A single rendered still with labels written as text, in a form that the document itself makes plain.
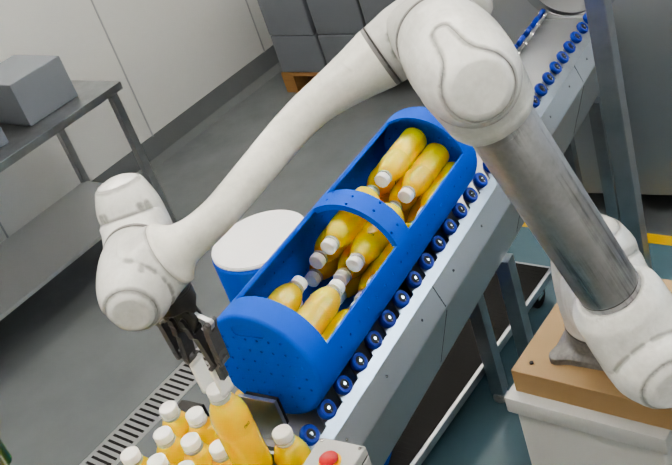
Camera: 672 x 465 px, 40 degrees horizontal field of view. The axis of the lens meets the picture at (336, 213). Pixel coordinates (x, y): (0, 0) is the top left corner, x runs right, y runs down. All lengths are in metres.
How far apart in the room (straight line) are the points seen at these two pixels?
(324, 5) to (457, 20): 4.45
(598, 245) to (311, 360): 0.72
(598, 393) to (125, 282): 0.90
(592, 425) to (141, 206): 0.92
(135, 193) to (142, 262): 0.16
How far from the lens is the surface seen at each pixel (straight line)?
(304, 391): 1.97
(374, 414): 2.14
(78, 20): 5.61
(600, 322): 1.50
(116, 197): 1.44
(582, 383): 1.79
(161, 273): 1.31
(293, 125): 1.37
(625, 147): 3.02
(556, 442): 1.92
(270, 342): 1.91
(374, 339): 2.15
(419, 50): 1.21
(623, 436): 1.79
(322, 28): 5.73
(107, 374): 4.21
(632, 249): 1.69
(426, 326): 2.31
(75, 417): 4.08
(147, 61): 5.90
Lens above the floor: 2.29
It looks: 30 degrees down
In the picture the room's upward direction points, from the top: 20 degrees counter-clockwise
